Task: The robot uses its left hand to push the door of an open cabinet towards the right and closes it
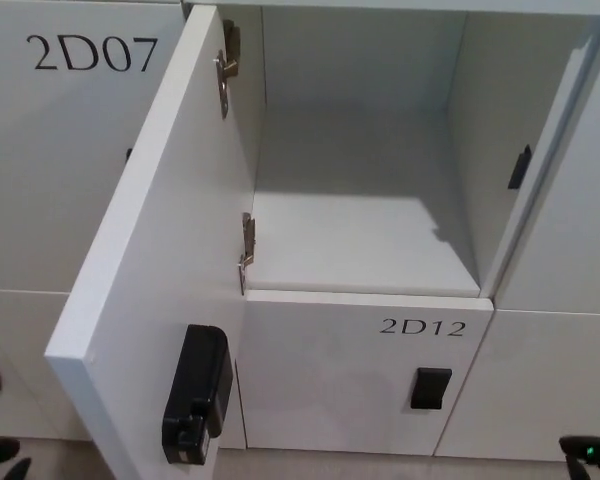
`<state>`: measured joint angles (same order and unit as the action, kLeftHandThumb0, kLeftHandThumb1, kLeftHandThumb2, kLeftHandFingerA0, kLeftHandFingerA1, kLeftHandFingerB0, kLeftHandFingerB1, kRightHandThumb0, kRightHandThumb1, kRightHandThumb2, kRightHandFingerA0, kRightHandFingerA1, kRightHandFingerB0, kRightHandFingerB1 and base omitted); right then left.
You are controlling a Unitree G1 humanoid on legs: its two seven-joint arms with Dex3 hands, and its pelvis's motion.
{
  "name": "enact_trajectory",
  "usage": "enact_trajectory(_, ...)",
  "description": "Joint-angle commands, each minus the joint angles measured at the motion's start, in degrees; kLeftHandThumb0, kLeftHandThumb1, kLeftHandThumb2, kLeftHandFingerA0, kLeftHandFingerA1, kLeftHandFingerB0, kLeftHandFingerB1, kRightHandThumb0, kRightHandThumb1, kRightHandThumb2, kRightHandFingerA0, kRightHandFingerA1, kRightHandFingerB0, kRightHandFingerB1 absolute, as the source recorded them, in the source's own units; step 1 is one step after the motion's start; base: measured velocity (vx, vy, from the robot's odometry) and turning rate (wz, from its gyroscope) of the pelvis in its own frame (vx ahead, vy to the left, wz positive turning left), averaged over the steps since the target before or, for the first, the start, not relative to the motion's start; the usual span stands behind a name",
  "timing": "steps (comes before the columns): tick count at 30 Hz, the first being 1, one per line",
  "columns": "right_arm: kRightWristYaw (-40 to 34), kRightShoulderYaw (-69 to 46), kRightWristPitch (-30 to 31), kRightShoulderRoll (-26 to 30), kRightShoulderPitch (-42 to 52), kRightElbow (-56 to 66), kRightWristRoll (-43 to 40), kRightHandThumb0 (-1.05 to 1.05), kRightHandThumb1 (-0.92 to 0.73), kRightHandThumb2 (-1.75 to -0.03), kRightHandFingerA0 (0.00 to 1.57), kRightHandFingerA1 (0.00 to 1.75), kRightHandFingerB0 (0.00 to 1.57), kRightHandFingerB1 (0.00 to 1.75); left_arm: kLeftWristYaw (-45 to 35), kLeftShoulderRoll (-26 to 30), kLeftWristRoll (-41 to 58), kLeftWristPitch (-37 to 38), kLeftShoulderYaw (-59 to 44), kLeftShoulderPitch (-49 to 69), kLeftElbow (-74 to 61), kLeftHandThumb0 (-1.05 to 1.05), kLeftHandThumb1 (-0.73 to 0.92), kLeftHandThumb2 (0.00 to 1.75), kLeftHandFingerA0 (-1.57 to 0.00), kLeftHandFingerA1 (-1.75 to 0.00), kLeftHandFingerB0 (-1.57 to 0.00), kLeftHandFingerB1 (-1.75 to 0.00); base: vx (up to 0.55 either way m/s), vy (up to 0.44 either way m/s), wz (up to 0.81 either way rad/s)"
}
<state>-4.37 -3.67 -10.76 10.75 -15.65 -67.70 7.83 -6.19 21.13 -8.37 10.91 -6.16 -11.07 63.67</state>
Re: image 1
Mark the black electronic lock box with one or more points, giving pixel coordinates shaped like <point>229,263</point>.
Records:
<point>200,390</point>

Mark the black lock strike plate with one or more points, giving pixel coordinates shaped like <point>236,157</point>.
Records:
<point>519,167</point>

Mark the black lock on 2D07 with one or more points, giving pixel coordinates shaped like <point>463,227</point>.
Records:
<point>128,154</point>

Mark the white locker door 2D07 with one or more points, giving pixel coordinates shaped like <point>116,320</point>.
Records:
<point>65,150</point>

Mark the black lock on 2D12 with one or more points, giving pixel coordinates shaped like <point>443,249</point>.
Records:
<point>431,389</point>

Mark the white cabinet door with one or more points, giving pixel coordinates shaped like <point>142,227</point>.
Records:
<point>145,260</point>

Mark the white open locker compartment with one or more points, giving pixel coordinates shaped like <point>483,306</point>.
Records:
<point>380,150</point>

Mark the white locker door 2D12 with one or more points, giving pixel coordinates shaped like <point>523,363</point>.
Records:
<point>350,370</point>

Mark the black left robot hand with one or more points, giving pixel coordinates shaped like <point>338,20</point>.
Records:
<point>0,452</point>

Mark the white plain low locker door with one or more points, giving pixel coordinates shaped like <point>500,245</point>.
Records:
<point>545,385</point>

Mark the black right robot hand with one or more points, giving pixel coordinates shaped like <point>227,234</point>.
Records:
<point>592,450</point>

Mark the large metal door hinge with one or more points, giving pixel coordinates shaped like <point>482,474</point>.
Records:
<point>229,65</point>

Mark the small metal door hinge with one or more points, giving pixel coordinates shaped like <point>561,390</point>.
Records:
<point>247,250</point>

